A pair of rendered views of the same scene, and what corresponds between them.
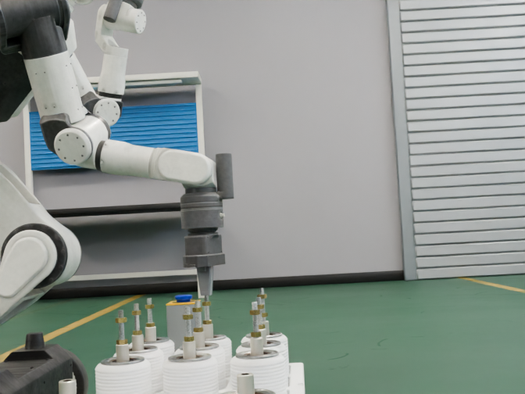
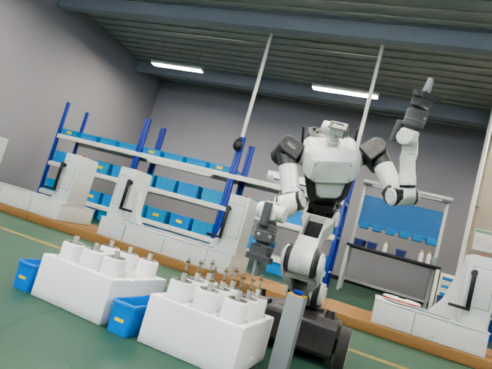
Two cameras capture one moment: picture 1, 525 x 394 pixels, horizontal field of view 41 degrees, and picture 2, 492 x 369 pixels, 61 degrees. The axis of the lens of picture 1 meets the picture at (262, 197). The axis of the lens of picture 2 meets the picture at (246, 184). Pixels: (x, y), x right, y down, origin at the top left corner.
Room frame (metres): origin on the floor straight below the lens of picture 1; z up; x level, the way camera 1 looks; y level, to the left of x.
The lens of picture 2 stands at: (1.91, -1.51, 0.50)
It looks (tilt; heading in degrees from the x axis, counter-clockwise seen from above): 6 degrees up; 109
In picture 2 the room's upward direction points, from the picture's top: 16 degrees clockwise
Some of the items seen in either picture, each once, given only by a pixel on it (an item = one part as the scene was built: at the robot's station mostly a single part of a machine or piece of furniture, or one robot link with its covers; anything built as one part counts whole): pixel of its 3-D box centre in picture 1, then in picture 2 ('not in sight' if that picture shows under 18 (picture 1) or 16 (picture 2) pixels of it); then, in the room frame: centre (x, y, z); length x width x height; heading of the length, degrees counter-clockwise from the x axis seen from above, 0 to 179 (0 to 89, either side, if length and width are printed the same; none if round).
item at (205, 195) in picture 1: (206, 182); (270, 217); (1.49, 0.12, 0.58); 0.11 x 0.11 x 0.11; 85
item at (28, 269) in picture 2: not in sight; (49, 275); (0.54, 0.14, 0.06); 0.30 x 0.11 x 0.12; 84
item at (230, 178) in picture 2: not in sight; (184, 185); (-1.39, 5.02, 0.97); 5.51 x 0.64 x 1.94; 0
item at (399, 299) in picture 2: not in sight; (401, 299); (2.20, 2.32, 0.30); 0.30 x 0.30 x 0.04
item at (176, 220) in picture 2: not in sight; (185, 222); (-1.17, 4.99, 0.36); 0.50 x 0.38 x 0.21; 90
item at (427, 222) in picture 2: not in sight; (394, 244); (2.15, 5.74, 0.94); 1.40 x 0.70 x 1.89; 0
